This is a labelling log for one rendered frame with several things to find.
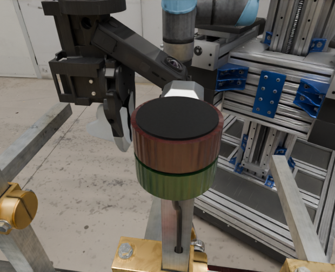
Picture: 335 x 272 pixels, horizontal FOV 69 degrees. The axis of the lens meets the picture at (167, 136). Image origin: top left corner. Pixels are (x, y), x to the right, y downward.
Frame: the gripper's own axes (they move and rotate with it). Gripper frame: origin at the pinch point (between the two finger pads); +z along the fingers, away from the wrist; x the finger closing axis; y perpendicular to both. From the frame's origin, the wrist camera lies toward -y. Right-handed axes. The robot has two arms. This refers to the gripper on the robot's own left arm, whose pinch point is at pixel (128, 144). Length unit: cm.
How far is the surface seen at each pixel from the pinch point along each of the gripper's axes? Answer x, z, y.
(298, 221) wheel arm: 0.2, 13.4, -28.9
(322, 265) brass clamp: 8.1, 12.4, -29.7
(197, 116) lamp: 15.3, -14.9, -10.4
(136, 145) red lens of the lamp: 17.0, -13.6, -6.7
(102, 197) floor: -67, 99, 46
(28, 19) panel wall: -245, 28, 191
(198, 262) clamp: 10.6, 11.9, -12.1
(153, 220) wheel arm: 4.0, 12.9, -4.3
